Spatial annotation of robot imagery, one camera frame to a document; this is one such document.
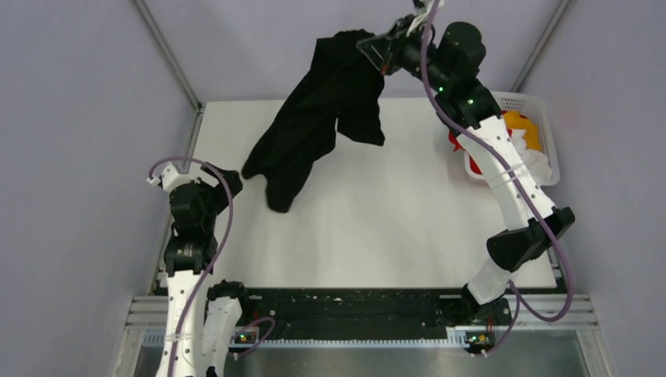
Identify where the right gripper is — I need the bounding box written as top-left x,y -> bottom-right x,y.
358,14 -> 452,93

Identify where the black t shirt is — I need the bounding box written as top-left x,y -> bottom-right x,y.
241,30 -> 386,214

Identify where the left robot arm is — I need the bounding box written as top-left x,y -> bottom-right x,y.
147,159 -> 252,376

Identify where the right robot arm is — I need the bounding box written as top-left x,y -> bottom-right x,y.
356,17 -> 575,324

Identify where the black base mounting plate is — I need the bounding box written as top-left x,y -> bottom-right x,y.
207,282 -> 511,343

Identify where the red t shirt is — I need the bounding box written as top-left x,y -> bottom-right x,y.
448,130 -> 482,179

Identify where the yellow t shirt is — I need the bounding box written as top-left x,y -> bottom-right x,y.
503,111 -> 544,152

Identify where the white plastic laundry basket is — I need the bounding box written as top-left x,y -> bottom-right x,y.
492,91 -> 560,186

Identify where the white t shirt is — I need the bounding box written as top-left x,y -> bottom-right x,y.
513,141 -> 553,185

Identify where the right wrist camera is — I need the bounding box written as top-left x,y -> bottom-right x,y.
406,0 -> 445,35

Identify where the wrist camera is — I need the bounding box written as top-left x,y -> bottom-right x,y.
406,0 -> 445,35
147,162 -> 196,193

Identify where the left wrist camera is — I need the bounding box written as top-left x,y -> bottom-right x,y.
147,162 -> 196,193

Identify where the left corner metal post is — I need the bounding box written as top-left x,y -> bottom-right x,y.
131,0 -> 202,113

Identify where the corner metal post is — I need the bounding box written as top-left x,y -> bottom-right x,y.
131,0 -> 202,113
510,0 -> 576,93

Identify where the right corner metal post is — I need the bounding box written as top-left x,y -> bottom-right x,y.
510,0 -> 576,93

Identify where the aluminium frame rail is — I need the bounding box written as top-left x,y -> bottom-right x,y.
112,294 -> 615,377

